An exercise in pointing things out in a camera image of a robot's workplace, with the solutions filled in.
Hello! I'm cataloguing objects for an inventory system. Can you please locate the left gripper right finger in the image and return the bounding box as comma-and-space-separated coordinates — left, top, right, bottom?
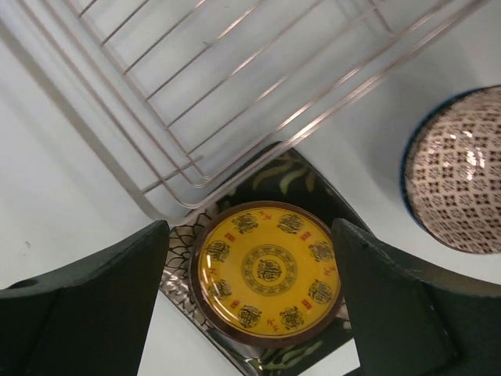
332, 219, 500, 375

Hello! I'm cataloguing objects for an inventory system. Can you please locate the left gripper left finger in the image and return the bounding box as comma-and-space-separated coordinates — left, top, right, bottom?
1, 221, 169, 375

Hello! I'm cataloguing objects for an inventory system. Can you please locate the yellow round patterned plate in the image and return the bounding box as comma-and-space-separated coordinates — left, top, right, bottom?
189, 201, 342, 348

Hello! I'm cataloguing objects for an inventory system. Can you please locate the brown patterned white bowl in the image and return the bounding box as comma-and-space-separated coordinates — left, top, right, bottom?
399, 85, 500, 255

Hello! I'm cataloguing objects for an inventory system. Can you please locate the metal wire dish rack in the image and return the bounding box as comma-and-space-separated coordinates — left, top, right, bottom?
1, 1, 482, 211

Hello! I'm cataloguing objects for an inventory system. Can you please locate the black square floral plate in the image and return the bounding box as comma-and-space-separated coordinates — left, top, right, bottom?
160, 149, 366, 375

